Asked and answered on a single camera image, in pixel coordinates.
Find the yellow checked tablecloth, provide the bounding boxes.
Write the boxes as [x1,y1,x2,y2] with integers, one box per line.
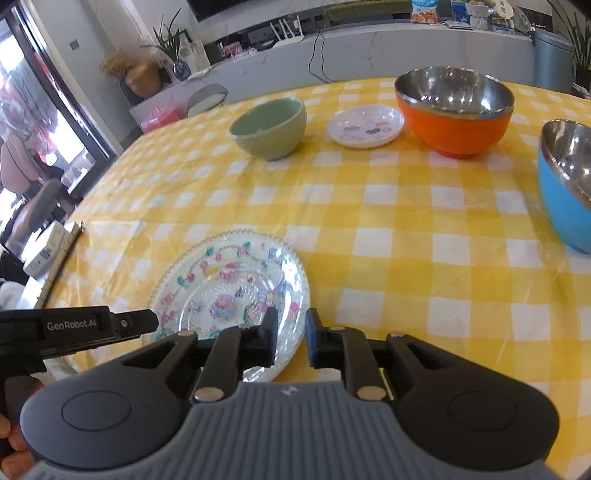
[34,76,591,480]

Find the white router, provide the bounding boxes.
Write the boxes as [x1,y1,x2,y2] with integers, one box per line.
[270,16,305,48]

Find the green ceramic bowl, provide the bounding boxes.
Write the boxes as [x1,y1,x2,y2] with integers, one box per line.
[229,98,308,161]

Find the black cable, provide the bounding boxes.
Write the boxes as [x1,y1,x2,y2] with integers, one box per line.
[308,30,331,83]

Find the blue steel bowl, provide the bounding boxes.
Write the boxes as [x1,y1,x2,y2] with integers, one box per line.
[537,119,591,254]

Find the tall green houseplant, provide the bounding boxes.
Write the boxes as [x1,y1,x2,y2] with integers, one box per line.
[547,0,591,79]

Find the person's left hand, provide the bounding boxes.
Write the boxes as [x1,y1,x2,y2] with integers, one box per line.
[0,375,46,480]

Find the floral clear glass plate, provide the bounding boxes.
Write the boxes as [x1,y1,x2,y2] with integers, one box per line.
[141,228,311,384]

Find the pink chair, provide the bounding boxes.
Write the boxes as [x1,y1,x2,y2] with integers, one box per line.
[0,134,42,195]

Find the orange steel bowl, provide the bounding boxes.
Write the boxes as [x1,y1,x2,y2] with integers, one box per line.
[394,67,515,160]

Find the blue orange snack packet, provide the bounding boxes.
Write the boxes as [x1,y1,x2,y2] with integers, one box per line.
[410,0,439,25]

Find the black television screen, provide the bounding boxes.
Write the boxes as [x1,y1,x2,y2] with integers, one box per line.
[187,0,333,21]

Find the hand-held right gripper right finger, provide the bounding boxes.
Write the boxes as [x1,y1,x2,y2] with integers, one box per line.
[305,308,462,402]

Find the dried flowers in brown vase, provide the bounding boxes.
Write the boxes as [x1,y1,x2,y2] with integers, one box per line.
[99,50,162,99]

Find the grey office chair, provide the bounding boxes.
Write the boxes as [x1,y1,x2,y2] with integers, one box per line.
[11,178,64,252]

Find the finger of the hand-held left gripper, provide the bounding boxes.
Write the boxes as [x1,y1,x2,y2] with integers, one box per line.
[111,310,158,341]

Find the green plant in blue vase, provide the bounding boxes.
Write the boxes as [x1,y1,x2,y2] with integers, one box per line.
[141,9,192,84]

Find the white cardboard box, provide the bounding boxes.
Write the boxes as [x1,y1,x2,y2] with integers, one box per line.
[22,220,65,278]

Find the small white printed plate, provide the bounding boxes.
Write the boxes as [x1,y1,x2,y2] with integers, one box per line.
[328,105,406,149]

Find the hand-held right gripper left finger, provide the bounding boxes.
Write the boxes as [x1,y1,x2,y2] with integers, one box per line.
[121,307,280,403]

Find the pink box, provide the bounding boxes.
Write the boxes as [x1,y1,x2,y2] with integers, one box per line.
[139,105,178,134]

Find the grey trash can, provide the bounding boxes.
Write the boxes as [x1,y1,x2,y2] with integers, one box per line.
[531,28,578,93]

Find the blue white packet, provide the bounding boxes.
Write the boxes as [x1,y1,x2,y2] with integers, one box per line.
[450,0,472,26]

